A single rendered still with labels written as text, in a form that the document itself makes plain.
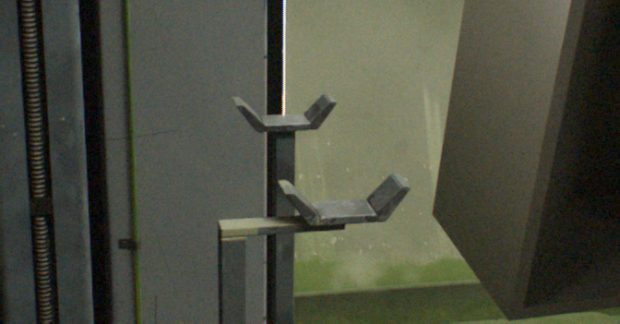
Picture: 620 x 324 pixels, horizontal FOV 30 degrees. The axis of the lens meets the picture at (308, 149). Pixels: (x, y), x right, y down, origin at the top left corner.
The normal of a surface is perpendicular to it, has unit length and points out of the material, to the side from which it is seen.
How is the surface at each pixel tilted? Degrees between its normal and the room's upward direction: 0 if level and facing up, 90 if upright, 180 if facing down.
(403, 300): 91
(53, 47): 90
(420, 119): 57
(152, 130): 90
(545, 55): 90
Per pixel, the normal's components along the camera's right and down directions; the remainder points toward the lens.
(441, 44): 0.18, -0.26
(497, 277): -0.96, 0.07
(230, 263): 0.20, 0.30
